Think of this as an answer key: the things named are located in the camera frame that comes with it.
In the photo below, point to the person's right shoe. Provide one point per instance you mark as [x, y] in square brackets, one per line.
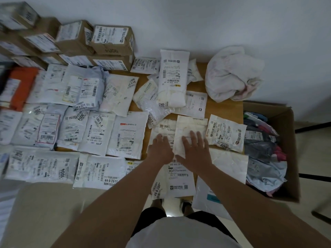
[186, 206]

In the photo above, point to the person's right forearm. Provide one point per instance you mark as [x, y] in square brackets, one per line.
[248, 204]

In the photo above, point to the cream plain mailer packet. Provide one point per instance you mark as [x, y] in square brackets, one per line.
[186, 126]

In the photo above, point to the person's right middle finger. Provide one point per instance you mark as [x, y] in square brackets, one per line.
[193, 139]

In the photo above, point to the person's left thumb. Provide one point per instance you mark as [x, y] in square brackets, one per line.
[171, 151]

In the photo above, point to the person's right hand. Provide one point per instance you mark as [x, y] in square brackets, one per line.
[196, 158]

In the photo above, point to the spread of white shipping bags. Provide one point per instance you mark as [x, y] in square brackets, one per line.
[124, 136]

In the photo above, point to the small labelled mailer packet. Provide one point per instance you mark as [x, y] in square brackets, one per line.
[161, 127]

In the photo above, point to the person's black shorts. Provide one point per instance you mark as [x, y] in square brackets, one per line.
[148, 216]

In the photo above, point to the blue-grey shipping bag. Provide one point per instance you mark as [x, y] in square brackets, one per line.
[91, 87]

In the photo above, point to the open brown cardboard box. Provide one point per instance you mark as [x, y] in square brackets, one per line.
[292, 142]

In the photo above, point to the person's right little finger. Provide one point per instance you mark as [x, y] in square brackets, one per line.
[207, 147]

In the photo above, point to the person's left hand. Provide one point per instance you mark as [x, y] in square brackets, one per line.
[160, 152]

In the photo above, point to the pile of colourful parcel bags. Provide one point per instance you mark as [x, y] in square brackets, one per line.
[262, 157]

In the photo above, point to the orange shipping bag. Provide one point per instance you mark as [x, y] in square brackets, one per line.
[22, 85]

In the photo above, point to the person's right thumb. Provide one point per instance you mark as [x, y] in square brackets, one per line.
[180, 159]

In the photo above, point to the person's white shirt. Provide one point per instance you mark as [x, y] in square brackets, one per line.
[181, 235]

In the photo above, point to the large envelope with teal label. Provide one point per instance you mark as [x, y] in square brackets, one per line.
[222, 165]

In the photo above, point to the person's left forearm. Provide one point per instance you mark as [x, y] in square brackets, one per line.
[116, 204]

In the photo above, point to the white crumpled cloth bundle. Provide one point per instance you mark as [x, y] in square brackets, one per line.
[231, 74]

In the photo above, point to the stack of cardboard parcel boxes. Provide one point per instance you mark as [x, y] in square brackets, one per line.
[75, 41]

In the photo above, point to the black metal furniture frame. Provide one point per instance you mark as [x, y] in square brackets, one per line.
[314, 177]

